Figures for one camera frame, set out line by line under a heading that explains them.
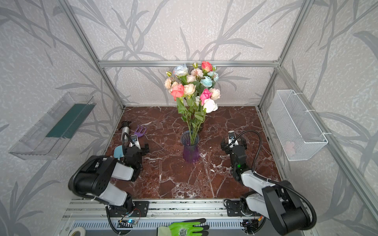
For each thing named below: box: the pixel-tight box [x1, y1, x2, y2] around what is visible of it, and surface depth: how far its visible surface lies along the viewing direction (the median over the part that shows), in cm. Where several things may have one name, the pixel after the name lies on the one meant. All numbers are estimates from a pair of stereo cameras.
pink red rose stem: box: [201, 60, 214, 77], surface depth 88 cm
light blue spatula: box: [113, 144, 125, 161], surface depth 96 cm
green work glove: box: [157, 218, 210, 236], surface depth 69 cm
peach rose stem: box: [164, 77, 179, 90], surface depth 83 cm
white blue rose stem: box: [173, 63, 189, 86], surface depth 75 cm
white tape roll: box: [67, 226, 87, 236], surface depth 69 cm
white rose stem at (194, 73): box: [186, 67, 204, 83], surface depth 84 cm
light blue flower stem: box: [200, 70, 220, 88], surface depth 86 cm
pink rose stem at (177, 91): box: [170, 84, 192, 146], surface depth 67 cm
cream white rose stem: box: [209, 88, 221, 101], surface depth 72 cm
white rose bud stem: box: [193, 98, 219, 146], surface depth 60 cm
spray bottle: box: [118, 120, 132, 144], surface depth 107 cm
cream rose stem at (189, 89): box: [184, 83, 197, 146], surface depth 71 cm
